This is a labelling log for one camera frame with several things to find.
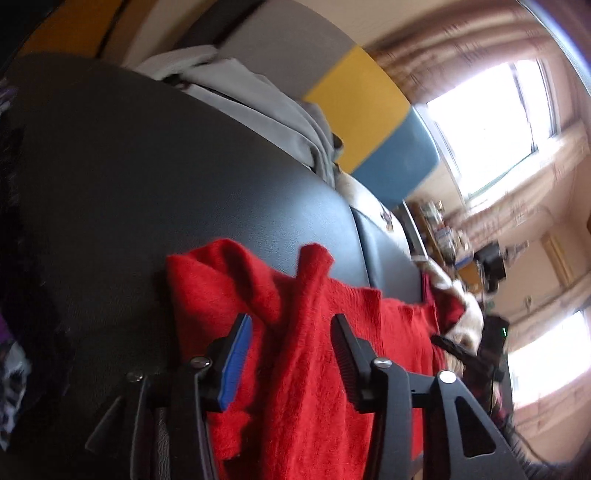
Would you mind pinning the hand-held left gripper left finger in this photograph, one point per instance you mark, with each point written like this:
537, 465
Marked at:
238, 360

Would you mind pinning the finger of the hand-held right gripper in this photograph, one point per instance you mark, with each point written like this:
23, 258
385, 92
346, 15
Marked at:
457, 353

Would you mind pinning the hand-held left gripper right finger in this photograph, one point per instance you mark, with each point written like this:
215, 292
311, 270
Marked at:
344, 355

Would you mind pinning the red knit sweater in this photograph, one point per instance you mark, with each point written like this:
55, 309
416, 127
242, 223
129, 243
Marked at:
304, 369

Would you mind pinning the cream fuzzy garment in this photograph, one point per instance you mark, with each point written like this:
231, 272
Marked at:
468, 318

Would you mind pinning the dark red garment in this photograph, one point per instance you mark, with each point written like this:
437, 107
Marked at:
443, 304

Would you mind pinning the small bright window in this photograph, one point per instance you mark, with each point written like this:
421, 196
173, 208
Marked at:
549, 364

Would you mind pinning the wooden desk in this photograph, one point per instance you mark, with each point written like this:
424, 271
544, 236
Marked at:
466, 272

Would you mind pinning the black monitor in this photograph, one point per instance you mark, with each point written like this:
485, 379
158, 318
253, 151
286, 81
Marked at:
491, 265

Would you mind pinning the white printed cushion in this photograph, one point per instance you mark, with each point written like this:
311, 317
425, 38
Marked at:
369, 207

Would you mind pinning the beige patterned curtain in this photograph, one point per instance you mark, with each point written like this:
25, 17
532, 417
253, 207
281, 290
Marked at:
461, 50
531, 194

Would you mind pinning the large bright window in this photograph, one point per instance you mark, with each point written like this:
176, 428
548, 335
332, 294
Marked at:
494, 124

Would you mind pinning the purple patterned cloth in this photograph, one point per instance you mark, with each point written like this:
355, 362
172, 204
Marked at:
14, 378

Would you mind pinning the grey garment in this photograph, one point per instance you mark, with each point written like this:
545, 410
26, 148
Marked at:
268, 110

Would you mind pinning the grey yellow blue chair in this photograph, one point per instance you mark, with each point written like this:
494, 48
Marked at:
360, 92

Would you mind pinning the orange cabinet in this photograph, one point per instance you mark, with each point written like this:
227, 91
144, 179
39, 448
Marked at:
69, 27

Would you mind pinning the wall air conditioner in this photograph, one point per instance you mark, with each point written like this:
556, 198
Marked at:
558, 261

